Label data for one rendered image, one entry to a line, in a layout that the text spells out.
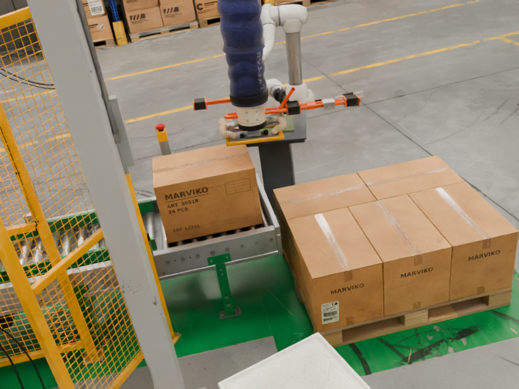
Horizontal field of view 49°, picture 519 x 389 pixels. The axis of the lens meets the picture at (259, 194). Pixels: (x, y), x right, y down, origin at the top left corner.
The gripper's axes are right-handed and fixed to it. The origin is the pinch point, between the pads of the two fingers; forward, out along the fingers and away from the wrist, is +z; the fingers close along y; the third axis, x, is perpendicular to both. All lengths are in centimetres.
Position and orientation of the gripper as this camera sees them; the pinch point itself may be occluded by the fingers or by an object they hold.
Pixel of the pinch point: (286, 106)
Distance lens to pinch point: 342.8
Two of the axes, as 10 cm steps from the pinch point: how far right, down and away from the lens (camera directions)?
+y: 1.3, 8.5, 5.1
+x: -9.7, 2.1, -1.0
